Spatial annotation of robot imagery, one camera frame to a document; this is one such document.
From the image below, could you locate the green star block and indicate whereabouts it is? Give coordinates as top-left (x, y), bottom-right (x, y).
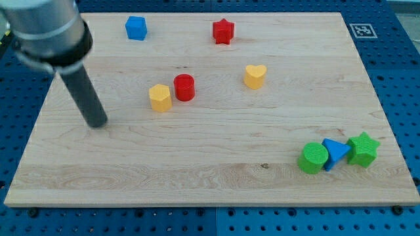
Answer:
top-left (346, 132), bottom-right (381, 168)

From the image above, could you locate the wooden board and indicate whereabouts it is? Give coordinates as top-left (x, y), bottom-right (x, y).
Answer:
top-left (5, 12), bottom-right (419, 208)

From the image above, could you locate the red cylinder block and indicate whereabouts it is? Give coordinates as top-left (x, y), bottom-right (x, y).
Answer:
top-left (173, 74), bottom-right (196, 102)

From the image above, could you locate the green cylinder block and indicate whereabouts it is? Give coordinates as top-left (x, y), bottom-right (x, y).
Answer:
top-left (297, 142), bottom-right (329, 174)

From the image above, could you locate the yellow heart block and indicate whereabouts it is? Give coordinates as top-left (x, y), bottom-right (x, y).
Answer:
top-left (243, 64), bottom-right (267, 90)

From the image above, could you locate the white fiducial marker tag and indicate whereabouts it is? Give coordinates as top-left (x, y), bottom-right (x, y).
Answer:
top-left (349, 23), bottom-right (377, 39)

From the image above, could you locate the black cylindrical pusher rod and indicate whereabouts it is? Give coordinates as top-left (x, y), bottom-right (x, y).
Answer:
top-left (60, 66), bottom-right (108, 128)

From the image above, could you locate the blue triangle block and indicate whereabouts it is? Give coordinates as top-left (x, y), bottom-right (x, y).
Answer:
top-left (322, 138), bottom-right (351, 171)

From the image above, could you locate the red star block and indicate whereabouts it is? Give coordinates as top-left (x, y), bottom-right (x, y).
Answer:
top-left (212, 18), bottom-right (235, 45)

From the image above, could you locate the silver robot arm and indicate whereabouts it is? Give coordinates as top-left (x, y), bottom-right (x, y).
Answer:
top-left (1, 0), bottom-right (93, 74)

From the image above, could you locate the blue cube block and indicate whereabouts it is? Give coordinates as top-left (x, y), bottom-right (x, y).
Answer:
top-left (125, 16), bottom-right (148, 41)

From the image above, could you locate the yellow hexagon block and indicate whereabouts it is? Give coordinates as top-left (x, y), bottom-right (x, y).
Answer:
top-left (149, 84), bottom-right (173, 112)

